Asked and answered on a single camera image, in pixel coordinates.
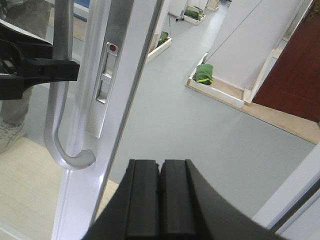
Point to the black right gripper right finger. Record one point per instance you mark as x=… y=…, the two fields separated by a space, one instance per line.
x=191 y=209

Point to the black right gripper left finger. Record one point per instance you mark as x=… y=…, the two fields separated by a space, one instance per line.
x=132 y=212

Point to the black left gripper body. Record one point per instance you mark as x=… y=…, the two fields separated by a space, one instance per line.
x=15 y=47

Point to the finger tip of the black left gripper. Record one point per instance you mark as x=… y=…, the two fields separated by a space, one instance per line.
x=40 y=70

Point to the silver door handle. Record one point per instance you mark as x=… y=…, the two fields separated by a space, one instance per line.
x=62 y=50

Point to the white framed sliding glass door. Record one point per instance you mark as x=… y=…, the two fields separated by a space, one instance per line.
x=52 y=181

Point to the silver door lock plate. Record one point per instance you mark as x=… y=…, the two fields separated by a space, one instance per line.
x=115 y=32

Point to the brown wooden door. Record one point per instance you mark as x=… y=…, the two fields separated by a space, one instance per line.
x=293 y=84

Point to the green sandbag far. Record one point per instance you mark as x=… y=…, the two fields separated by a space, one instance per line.
x=164 y=36

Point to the wooden platform with white edge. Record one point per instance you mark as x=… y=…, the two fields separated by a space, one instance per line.
x=233 y=97

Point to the white door frame post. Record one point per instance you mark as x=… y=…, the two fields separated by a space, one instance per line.
x=291 y=190

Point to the white wall panel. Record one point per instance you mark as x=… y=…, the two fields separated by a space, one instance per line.
x=246 y=37

